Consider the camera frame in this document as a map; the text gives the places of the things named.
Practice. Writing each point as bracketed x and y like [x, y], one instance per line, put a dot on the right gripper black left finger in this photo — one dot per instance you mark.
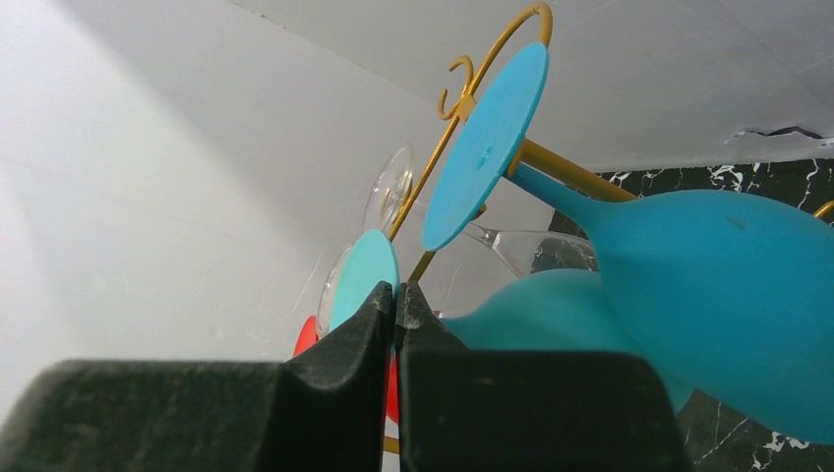
[322, 410]

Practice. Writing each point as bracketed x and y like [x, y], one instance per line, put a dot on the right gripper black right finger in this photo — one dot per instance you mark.
[463, 409]

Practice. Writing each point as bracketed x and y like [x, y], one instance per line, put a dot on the light blue wine glass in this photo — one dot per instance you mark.
[552, 310]

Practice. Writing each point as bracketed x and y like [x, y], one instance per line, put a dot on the teal blue wine glass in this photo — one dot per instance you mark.
[684, 280]

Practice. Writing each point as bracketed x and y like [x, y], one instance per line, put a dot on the red wine glass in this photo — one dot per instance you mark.
[308, 336]

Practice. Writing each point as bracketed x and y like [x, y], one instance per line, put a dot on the clear wine glass front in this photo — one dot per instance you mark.
[328, 292]

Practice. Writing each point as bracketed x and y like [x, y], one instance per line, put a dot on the clear wine glass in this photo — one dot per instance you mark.
[328, 292]
[522, 252]

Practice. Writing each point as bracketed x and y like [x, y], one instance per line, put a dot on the clear wine glass rear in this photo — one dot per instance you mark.
[522, 252]

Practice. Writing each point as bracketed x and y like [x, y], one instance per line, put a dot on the black marble pattern mat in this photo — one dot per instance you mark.
[723, 284]

